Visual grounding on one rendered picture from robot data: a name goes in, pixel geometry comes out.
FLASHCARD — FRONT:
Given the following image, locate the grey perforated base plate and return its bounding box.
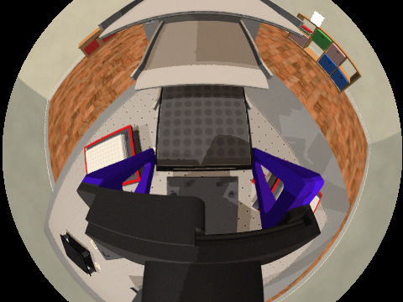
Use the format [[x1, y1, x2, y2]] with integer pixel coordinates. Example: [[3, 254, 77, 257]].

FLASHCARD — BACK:
[[48, 88, 316, 302]]

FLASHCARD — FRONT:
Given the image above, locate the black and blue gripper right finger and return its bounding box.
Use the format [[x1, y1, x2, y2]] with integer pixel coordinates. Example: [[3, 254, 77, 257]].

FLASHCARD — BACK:
[[252, 148, 324, 229]]

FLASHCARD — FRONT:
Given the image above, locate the dark grey flat nest plate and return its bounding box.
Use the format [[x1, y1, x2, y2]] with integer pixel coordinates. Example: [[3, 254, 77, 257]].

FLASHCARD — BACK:
[[93, 240, 123, 260]]

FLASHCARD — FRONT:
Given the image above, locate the black microplate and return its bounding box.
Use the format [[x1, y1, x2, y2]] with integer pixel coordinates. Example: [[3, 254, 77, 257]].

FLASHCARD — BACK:
[[155, 85, 254, 172]]

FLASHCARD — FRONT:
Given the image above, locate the black square nest plate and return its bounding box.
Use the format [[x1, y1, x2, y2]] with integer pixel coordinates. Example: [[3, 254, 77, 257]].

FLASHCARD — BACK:
[[60, 233, 97, 276]]

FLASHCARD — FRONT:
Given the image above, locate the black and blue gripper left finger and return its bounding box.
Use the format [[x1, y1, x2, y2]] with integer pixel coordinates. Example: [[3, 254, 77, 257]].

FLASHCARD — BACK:
[[82, 148, 155, 193]]

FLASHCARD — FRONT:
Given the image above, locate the cream multiwell plate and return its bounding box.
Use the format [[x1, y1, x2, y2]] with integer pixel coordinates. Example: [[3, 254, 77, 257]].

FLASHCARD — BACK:
[[86, 134, 128, 174], [275, 184, 320, 212]]

